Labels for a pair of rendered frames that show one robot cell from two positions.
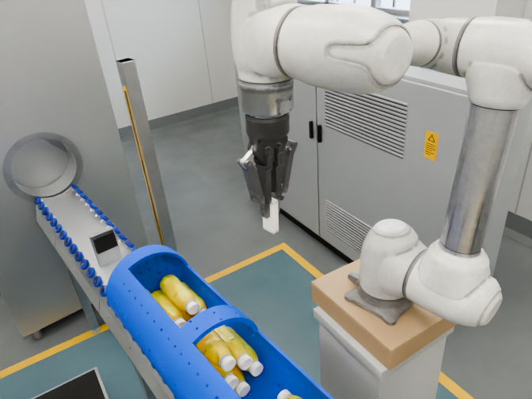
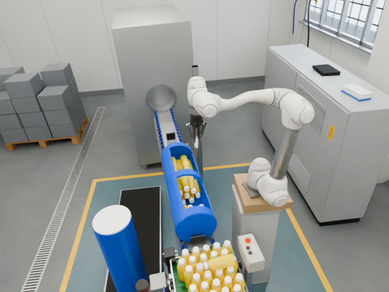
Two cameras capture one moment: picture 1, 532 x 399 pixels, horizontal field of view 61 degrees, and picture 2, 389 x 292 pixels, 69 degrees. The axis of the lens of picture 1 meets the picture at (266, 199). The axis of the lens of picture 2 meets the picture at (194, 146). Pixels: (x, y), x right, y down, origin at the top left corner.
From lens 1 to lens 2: 1.00 m
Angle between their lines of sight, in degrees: 22
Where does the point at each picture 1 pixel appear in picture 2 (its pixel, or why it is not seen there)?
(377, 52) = (204, 110)
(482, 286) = (277, 191)
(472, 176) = (278, 149)
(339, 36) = (198, 103)
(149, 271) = (178, 152)
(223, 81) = not seen: hidden behind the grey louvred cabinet
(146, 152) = not seen: hidden behind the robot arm
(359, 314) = (242, 190)
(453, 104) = (342, 115)
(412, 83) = (329, 99)
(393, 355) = (245, 208)
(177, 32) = (253, 33)
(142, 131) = not seen: hidden behind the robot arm
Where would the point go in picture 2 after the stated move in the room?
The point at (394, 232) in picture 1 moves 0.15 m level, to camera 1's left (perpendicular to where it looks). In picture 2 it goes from (259, 163) to (238, 159)
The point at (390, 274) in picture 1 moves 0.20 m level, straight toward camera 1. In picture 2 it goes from (253, 178) to (237, 193)
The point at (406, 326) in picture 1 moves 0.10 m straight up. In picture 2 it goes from (256, 200) to (257, 190)
